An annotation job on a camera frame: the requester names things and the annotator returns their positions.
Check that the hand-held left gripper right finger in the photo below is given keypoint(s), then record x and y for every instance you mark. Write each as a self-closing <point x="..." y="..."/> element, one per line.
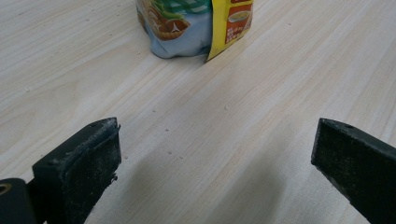
<point x="358" y="168"/>

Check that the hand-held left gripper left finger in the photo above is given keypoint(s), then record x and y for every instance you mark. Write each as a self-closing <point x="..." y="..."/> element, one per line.
<point x="77" y="174"/>

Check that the yellow printed seasoning bag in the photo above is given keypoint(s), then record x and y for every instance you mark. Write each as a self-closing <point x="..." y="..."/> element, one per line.
<point x="186" y="31"/>

